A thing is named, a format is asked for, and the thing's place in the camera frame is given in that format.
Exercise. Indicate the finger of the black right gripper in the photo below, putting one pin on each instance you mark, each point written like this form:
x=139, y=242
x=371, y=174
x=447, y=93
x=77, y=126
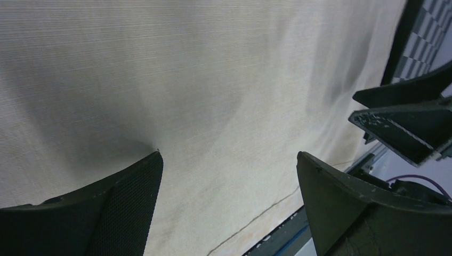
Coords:
x=415, y=132
x=427, y=87

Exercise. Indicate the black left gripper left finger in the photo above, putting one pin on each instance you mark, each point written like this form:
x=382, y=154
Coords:
x=111, y=216

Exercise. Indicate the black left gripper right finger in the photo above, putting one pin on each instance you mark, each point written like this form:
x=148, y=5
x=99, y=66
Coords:
x=358, y=214

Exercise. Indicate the cream cloth napkin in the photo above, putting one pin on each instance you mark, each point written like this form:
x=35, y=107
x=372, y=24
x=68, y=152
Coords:
x=228, y=91

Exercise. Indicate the black white checkerboard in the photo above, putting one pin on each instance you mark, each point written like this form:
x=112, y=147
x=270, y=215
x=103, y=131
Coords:
x=418, y=37

